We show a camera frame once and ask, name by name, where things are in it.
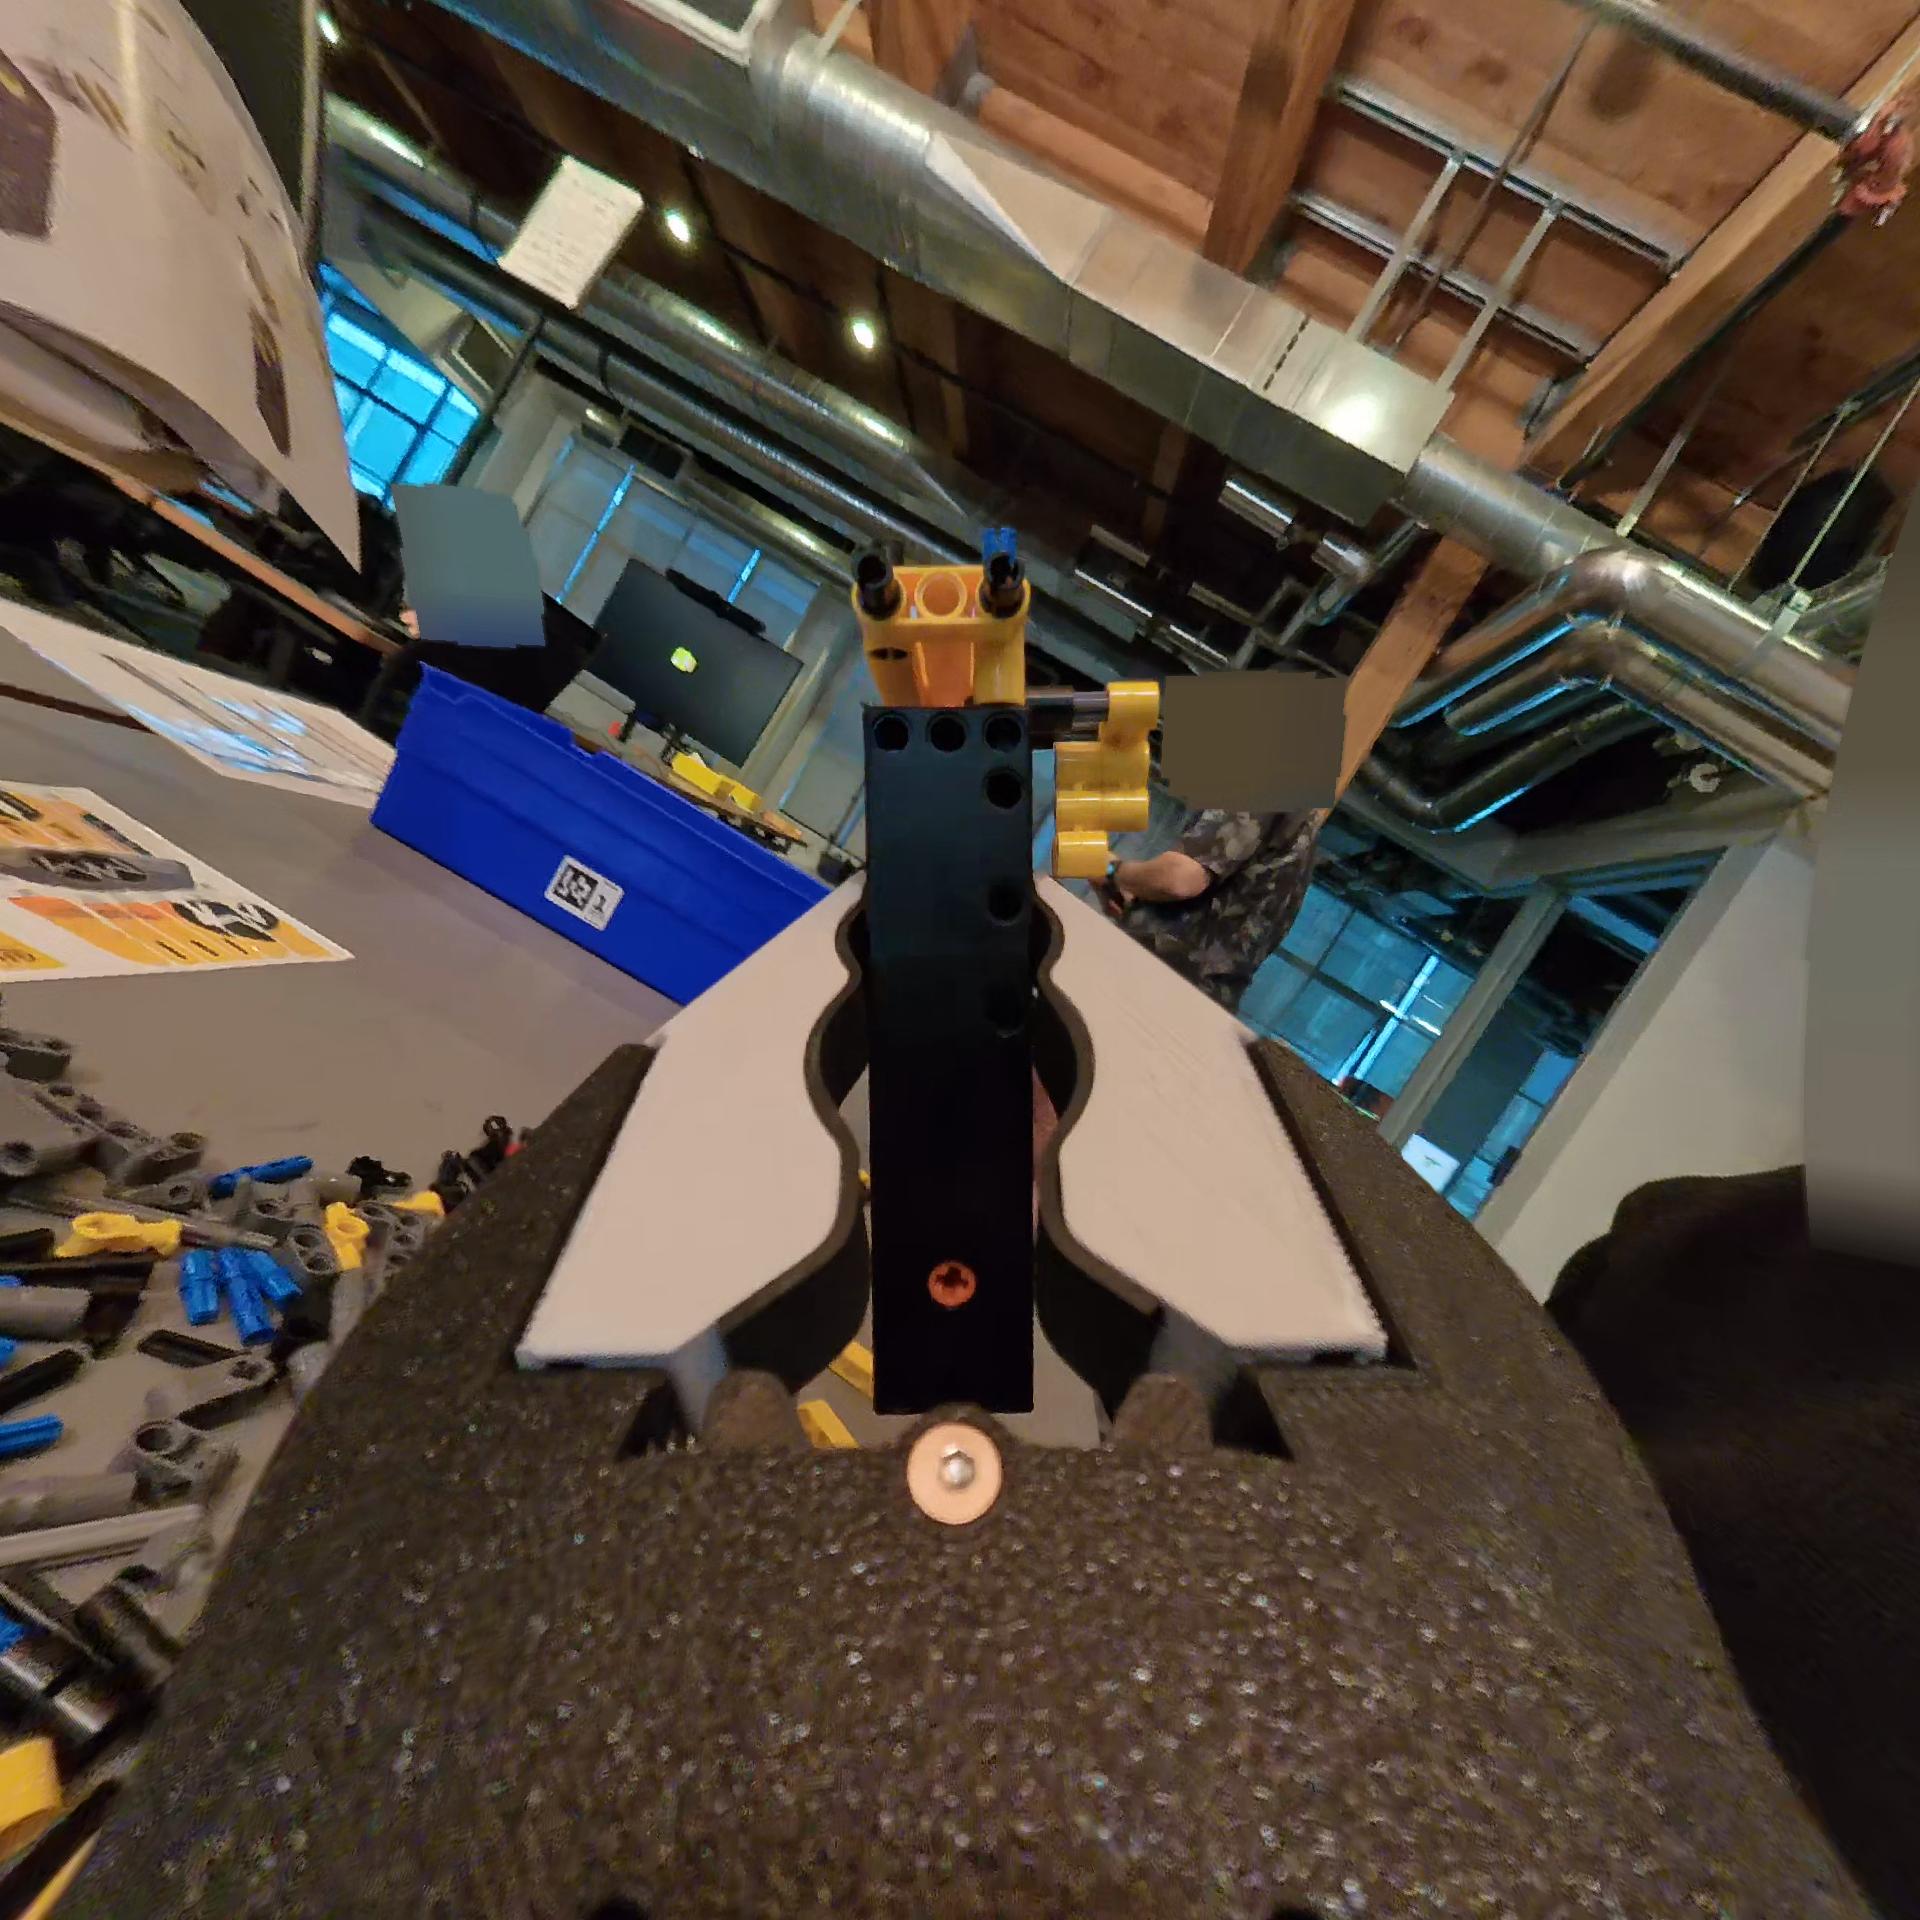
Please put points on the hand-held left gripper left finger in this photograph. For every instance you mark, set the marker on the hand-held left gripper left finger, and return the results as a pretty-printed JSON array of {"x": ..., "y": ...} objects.
[{"x": 704, "y": 1171}]

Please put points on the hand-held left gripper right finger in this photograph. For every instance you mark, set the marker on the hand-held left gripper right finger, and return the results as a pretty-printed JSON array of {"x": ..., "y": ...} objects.
[{"x": 1200, "y": 1171}]

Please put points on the black and yellow toy assembly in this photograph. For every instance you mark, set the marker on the black and yellow toy assembly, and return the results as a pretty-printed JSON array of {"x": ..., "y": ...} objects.
[{"x": 944, "y": 1048}]

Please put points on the blue plastic bin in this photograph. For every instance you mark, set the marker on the blue plastic bin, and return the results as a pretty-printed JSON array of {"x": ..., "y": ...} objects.
[{"x": 599, "y": 840}]

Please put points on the black computer monitor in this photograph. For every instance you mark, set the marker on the black computer monitor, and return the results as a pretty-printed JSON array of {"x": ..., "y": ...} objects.
[{"x": 691, "y": 666}]

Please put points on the pile of grey blue toy pieces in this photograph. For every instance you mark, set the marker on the pile of grey blue toy pieces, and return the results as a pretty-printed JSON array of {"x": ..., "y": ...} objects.
[{"x": 166, "y": 1349}]

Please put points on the orange printed instruction sheet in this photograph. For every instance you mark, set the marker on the orange printed instruction sheet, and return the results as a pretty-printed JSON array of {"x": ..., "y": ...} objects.
[{"x": 136, "y": 893}]

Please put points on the white printed instruction sheet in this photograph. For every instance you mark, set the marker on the white printed instruction sheet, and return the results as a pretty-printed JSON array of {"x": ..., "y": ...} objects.
[{"x": 226, "y": 705}]

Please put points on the white hanging ceiling sign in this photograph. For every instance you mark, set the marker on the white hanging ceiling sign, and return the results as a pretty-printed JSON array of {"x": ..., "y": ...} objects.
[{"x": 568, "y": 230}]

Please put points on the open instruction booklet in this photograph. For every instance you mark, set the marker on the open instruction booklet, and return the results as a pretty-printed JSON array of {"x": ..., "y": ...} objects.
[{"x": 166, "y": 256}]

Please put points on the silver ventilation duct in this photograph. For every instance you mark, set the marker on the silver ventilation duct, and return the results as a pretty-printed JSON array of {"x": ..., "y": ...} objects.
[{"x": 1137, "y": 284}]

